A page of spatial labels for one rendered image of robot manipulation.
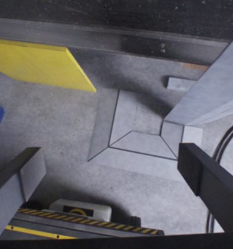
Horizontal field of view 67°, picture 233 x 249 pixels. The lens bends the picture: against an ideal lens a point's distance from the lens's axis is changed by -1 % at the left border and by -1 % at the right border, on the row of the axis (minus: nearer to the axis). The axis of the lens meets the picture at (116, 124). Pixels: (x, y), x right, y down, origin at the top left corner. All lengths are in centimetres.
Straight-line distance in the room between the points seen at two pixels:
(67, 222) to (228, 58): 60
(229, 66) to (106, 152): 68
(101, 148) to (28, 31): 56
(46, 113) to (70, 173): 35
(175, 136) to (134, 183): 30
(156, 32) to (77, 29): 23
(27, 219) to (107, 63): 78
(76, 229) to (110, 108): 55
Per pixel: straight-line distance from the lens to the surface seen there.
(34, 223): 70
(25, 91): 113
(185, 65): 102
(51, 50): 63
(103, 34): 58
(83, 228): 64
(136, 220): 83
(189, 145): 16
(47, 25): 66
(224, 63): 35
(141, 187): 91
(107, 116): 91
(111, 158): 89
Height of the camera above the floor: 89
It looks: 80 degrees down
